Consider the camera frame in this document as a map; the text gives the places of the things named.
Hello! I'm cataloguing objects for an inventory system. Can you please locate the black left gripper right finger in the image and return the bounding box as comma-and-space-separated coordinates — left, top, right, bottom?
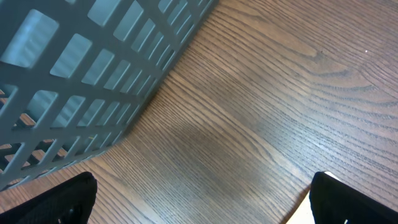
309, 172, 397, 224

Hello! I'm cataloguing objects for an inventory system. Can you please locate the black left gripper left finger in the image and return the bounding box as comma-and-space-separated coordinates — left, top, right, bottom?
1, 172, 97, 224

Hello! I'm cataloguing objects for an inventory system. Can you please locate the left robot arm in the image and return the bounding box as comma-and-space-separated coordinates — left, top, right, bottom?
1, 172, 397, 223

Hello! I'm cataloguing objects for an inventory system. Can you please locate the grey plastic mesh basket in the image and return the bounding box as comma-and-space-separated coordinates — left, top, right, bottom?
1, 0, 217, 190

